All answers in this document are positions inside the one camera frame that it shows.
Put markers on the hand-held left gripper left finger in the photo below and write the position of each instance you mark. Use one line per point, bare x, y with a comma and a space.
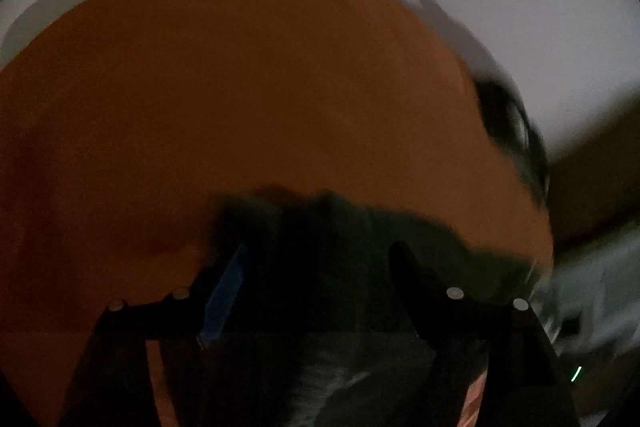
225, 292

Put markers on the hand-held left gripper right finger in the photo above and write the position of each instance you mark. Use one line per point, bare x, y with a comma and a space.
415, 287

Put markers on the grey-green fleece garment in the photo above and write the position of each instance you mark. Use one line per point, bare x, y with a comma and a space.
340, 257

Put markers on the dark cloth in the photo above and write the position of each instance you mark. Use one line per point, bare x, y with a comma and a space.
505, 127

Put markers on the orange fleece blanket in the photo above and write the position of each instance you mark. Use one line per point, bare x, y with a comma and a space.
225, 82

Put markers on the dark wooden furniture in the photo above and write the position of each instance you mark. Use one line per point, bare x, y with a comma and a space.
600, 182

